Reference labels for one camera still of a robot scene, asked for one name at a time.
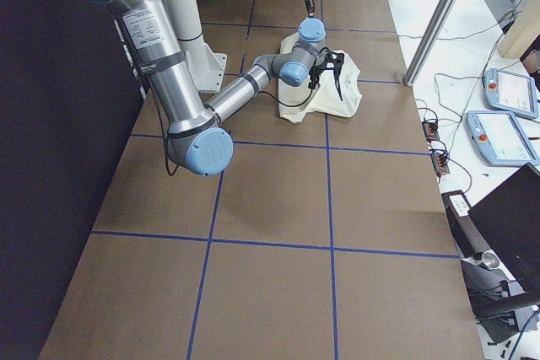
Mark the white long-sleeve cat shirt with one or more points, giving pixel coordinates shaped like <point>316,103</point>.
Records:
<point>325,99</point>

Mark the upper orange terminal block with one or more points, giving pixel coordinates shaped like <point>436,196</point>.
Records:
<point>430,129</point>

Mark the orange terminal block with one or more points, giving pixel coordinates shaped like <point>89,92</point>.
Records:
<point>440,162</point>
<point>430,129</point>

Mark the lower orange terminal block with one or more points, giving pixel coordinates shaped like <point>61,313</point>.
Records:
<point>440,162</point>

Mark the near blue teach pendant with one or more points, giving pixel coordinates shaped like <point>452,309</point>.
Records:
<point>499,138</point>

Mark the blue teach pendant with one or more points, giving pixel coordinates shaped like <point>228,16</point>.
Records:
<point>499,138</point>
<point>504,90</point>

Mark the wooden board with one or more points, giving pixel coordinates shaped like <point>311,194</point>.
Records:
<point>522,33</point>

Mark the far blue teach pendant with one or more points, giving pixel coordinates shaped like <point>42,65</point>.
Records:
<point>504,90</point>

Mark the black box white label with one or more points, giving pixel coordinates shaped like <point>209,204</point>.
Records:
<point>467,237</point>

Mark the black monitor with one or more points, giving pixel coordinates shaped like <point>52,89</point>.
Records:
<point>508,220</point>

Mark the silver metal knob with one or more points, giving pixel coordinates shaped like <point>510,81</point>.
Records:
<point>487,260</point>

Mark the black monitor stand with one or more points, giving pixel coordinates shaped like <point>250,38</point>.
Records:
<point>500,304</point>

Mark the white pedestal column base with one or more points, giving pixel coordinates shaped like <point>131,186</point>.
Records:
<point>205,66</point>

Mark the aluminium frame post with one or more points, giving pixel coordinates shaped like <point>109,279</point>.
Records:
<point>428,40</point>

